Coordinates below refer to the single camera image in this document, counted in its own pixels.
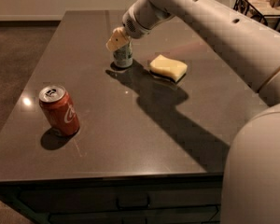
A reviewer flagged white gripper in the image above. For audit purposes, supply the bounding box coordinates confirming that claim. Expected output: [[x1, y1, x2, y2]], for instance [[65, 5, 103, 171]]
[[106, 0, 174, 51]]

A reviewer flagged black wire basket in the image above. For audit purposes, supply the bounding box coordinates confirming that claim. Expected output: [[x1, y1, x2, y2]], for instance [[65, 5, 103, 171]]
[[233, 0, 280, 33]]

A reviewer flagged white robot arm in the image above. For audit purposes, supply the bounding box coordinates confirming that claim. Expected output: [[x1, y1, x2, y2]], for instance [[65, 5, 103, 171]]
[[106, 0, 280, 224]]

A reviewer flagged white green 7up can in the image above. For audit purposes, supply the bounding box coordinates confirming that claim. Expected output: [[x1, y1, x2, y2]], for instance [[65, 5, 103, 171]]
[[113, 42, 133, 68]]

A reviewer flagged dark cabinet drawer handle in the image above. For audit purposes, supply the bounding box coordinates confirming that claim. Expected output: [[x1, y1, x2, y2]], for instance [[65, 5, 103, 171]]
[[116, 194, 150, 211]]

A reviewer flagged yellow sponge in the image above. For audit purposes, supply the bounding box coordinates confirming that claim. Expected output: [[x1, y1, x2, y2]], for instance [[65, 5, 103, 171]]
[[148, 55, 188, 82]]

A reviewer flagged red coke can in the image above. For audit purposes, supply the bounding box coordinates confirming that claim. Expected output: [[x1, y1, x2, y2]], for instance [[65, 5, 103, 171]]
[[39, 85, 80, 136]]

